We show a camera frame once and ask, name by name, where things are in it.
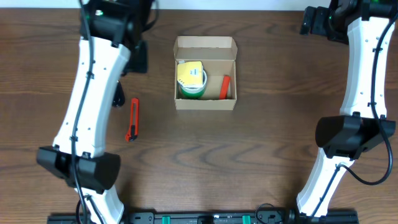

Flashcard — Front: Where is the green tape roll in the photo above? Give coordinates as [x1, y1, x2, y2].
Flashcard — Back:
[180, 71, 208, 99]

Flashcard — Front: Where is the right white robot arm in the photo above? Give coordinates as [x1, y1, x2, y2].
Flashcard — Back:
[296, 0, 397, 223]

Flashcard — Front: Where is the cardboard box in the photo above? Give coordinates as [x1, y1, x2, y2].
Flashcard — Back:
[174, 36, 238, 111]

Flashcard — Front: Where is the yellow sticky note pad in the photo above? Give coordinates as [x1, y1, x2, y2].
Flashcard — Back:
[177, 61, 204, 88]

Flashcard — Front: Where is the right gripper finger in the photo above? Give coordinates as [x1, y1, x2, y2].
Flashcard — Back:
[312, 7, 330, 36]
[300, 6, 316, 35]

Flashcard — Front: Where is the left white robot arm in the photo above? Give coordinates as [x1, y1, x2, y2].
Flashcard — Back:
[36, 1, 155, 223]

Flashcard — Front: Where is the black mounting rail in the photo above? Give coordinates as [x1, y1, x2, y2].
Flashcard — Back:
[46, 205, 360, 224]

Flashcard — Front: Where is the red utility knife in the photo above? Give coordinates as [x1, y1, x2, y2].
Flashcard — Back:
[125, 98, 139, 142]

